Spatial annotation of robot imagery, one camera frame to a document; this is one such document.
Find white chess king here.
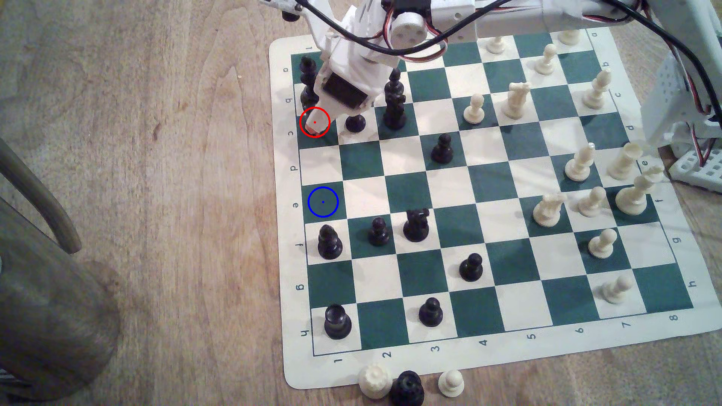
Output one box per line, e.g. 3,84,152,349
615,165,665,216

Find red white base servo wires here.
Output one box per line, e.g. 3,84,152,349
685,110,722,170

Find white chess rook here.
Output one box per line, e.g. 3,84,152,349
359,365,393,400
608,142,644,181

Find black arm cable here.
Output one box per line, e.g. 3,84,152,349
598,0,722,122

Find black chess bishop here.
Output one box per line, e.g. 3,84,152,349
385,68,408,105
317,224,343,261

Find white chess bishop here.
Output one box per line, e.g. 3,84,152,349
582,69,613,111
564,142,596,182

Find curved wooden chair rail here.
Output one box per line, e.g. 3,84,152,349
0,138,83,256

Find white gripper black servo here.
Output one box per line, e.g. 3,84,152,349
305,36,398,136

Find red white wrist servo wires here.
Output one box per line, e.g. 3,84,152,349
379,0,449,64

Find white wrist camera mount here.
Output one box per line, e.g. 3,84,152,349
261,0,334,40

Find white chess knight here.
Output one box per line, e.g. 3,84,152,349
502,82,531,120
532,193,567,228

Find black camera cable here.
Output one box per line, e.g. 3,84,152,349
296,0,511,56

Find white perforated base plate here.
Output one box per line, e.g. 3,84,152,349
668,148,722,194

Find green white chess mat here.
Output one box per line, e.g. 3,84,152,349
268,25,718,391

